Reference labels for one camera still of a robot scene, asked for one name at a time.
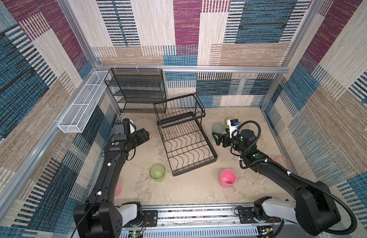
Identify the opaque pink cup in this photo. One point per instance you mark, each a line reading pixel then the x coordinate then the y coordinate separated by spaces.
pixel 227 178

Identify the bright green translucent cup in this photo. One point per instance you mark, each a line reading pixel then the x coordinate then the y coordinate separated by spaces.
pixel 226 121

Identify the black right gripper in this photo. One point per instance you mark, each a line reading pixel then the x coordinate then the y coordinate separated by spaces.
pixel 225 137

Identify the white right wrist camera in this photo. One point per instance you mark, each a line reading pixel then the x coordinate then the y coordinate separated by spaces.
pixel 234 128

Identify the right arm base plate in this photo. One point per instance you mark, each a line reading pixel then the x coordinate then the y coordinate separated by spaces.
pixel 252 215

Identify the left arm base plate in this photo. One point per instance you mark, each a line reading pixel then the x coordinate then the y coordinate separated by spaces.
pixel 149 219

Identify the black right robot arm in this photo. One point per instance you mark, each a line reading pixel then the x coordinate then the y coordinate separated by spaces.
pixel 314 207

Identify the pale green translucent cup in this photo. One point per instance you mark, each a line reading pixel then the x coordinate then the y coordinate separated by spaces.
pixel 245 127

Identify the black wire dish rack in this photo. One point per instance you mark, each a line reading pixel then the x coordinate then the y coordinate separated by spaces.
pixel 186 144

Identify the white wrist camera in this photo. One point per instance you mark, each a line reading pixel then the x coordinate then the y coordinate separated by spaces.
pixel 234 128
pixel 129 126

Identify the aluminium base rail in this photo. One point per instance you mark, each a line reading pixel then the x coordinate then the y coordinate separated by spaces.
pixel 208 221

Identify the white wire wall basket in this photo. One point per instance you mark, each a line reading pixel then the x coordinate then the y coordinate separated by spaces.
pixel 81 110

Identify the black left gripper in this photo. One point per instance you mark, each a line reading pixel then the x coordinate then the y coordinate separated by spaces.
pixel 141 135

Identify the pink cup left edge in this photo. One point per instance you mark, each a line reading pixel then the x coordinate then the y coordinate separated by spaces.
pixel 118 190

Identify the translucent pink cup right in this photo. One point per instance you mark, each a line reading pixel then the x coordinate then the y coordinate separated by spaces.
pixel 283 161

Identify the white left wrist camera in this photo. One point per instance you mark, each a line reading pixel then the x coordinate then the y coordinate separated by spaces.
pixel 129 126

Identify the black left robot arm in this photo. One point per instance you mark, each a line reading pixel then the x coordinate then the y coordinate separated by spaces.
pixel 98 217

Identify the black mesh shelf unit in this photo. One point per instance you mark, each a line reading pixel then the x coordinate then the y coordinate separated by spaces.
pixel 136 90

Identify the teal translucent cup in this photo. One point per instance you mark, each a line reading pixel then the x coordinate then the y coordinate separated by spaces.
pixel 218 128

